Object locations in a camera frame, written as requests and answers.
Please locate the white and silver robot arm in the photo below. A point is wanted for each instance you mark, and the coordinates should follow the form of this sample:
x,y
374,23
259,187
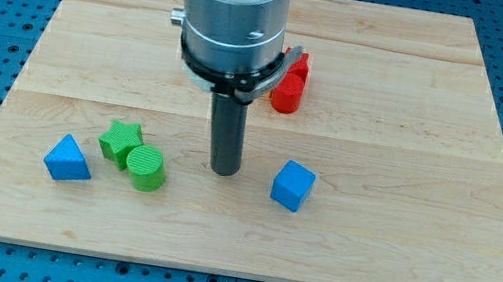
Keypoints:
x,y
228,44

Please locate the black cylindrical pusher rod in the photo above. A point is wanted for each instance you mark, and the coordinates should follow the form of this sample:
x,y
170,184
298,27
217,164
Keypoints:
x,y
227,134

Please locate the black clamp with grey lever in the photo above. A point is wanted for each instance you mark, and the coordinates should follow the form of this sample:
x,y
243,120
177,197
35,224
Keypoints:
x,y
261,82

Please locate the red cylinder block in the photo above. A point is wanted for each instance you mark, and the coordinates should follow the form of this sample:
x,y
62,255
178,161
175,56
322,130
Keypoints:
x,y
286,97

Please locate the blue cube block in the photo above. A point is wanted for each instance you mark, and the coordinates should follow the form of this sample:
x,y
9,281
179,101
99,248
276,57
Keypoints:
x,y
292,185

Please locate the green cylinder block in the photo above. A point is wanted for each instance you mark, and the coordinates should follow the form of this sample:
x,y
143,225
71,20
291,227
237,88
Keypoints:
x,y
146,168

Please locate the green star block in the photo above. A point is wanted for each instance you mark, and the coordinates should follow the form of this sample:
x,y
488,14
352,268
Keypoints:
x,y
119,140

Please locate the light wooden board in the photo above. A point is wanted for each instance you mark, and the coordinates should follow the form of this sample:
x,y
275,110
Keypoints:
x,y
397,122

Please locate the blue triangle block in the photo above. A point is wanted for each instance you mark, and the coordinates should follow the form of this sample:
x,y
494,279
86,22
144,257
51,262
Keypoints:
x,y
66,161

